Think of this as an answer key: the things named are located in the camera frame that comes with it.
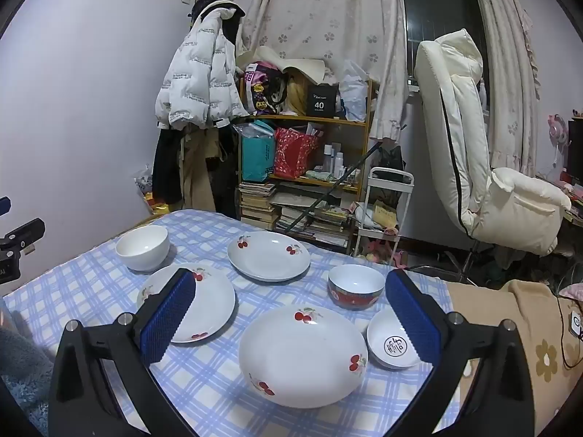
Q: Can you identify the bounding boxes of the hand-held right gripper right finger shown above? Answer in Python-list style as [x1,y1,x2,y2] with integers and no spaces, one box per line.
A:
[385,268,535,437]

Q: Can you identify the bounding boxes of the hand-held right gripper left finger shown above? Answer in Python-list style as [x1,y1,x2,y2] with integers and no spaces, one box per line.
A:
[48,266,197,437]

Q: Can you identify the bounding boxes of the white cherry print plate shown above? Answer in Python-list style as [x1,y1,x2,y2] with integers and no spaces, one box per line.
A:
[227,231,311,282]
[238,304,369,409]
[137,263,236,344]

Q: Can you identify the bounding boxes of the red bowl with black symbol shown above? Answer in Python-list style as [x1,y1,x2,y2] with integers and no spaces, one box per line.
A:
[367,308,423,370]

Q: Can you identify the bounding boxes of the red patterned bowl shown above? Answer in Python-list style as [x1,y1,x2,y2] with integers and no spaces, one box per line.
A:
[328,264,386,311]

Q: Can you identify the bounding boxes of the blue plaid tablecloth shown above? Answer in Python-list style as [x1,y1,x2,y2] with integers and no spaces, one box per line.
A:
[2,209,461,437]

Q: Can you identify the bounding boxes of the plain white bowl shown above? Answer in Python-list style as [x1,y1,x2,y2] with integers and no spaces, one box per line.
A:
[115,225,171,272]

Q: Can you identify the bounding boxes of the pink toy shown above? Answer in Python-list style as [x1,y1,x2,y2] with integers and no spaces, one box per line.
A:
[359,237,409,270]

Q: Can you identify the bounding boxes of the blue fluffy cloth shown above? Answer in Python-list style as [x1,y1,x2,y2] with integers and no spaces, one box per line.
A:
[0,313,56,437]

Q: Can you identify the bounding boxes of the beige flower blanket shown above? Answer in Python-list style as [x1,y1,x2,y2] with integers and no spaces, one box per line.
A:
[443,279,583,437]

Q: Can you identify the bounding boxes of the yellow paper bag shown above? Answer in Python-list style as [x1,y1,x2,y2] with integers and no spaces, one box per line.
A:
[373,200,399,229]

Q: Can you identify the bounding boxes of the yellow packet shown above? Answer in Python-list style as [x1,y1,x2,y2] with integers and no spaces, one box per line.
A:
[143,190,172,216]

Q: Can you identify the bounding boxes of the pile of papers and magazines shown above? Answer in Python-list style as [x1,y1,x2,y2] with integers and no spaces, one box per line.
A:
[275,186,355,247]

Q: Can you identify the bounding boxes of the white patterned plastic bag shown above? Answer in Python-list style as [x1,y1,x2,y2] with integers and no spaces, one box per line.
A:
[134,166,156,194]

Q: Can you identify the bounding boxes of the white metal cart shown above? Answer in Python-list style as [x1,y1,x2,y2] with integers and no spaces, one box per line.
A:
[352,166,415,265]

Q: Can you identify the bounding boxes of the stack of books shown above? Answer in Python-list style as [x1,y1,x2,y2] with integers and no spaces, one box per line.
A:
[239,182,279,231]

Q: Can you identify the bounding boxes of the beige hanging garment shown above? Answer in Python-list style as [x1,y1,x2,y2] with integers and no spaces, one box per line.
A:
[180,128,218,213]

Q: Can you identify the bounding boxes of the long dark pole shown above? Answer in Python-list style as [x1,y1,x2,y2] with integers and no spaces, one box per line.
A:
[287,143,384,234]

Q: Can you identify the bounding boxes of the black hanging garment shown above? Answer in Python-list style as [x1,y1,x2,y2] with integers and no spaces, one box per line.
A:
[152,126,185,206]

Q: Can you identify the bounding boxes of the white recliner chair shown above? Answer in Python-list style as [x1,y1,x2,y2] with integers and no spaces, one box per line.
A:
[413,28,573,284]

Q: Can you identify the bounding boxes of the wooden shelf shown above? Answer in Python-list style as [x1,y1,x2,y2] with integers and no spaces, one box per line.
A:
[236,77,375,256]

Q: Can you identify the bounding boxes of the teal bag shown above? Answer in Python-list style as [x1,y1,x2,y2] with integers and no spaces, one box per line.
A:
[241,121,277,182]

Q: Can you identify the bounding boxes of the red gift bag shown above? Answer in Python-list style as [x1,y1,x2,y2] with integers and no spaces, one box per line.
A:
[273,127,320,179]

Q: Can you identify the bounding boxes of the black monitor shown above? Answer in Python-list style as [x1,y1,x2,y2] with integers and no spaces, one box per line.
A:
[567,118,583,184]

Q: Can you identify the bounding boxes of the black box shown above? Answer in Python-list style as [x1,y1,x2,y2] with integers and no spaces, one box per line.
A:
[305,84,340,118]

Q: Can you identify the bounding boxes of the pink fan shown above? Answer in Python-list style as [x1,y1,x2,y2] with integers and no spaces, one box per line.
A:
[547,113,570,152]

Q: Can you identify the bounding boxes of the white puffer jacket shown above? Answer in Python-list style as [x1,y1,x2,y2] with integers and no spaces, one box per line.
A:
[155,2,250,131]

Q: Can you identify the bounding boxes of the colourful printed bag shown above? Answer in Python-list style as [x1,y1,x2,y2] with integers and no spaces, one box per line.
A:
[244,61,289,117]

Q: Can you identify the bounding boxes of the narrow floral curtain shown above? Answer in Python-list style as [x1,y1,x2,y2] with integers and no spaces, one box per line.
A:
[469,0,541,177]

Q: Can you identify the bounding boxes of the cream folded mat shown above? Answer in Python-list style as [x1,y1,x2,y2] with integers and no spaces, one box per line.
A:
[236,46,327,83]

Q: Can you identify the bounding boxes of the dark window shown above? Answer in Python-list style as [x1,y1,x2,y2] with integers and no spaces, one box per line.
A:
[398,0,489,88]

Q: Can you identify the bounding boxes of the wide floral curtain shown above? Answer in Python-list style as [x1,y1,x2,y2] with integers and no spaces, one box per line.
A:
[239,0,409,143]

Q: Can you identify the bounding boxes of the black cable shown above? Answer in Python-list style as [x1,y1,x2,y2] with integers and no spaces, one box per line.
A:
[556,295,583,370]

